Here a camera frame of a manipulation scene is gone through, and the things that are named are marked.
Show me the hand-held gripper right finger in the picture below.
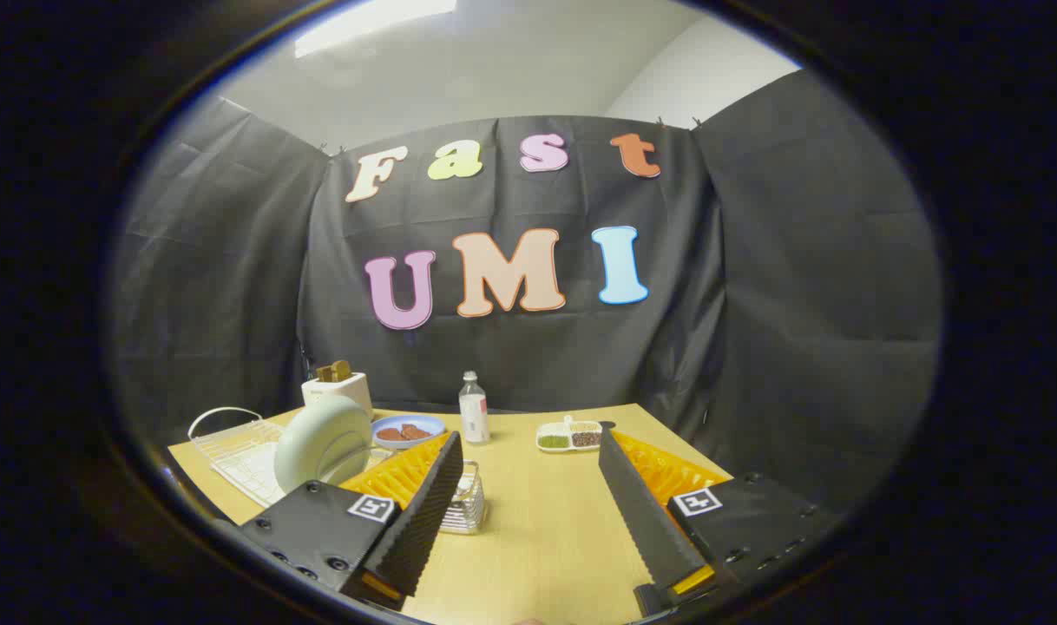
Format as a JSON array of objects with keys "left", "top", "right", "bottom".
[{"left": 596, "top": 425, "right": 844, "bottom": 619}]

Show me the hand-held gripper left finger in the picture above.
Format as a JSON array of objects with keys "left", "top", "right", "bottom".
[{"left": 233, "top": 431, "right": 465, "bottom": 613}]

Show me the clear plastic basket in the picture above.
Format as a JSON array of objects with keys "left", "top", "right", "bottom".
[{"left": 437, "top": 460, "right": 488, "bottom": 536}]

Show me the pale green plate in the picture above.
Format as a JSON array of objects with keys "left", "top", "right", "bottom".
[{"left": 273, "top": 397, "right": 374, "bottom": 494}]

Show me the white wire dish rack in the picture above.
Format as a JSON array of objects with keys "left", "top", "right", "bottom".
[{"left": 187, "top": 406, "right": 391, "bottom": 509}]

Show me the blue plate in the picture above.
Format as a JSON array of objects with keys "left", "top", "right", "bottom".
[{"left": 371, "top": 414, "right": 447, "bottom": 451}]

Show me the white divided tray of beans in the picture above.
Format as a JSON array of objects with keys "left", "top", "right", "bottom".
[{"left": 535, "top": 416, "right": 604, "bottom": 453}]

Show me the clear plastic bottle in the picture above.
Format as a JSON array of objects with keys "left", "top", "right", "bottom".
[{"left": 458, "top": 372, "right": 491, "bottom": 445}]

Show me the cream toaster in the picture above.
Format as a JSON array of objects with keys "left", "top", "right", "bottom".
[{"left": 301, "top": 372, "right": 374, "bottom": 422}]

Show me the black backdrop cloth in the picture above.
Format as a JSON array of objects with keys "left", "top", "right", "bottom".
[{"left": 108, "top": 69, "right": 944, "bottom": 522}]

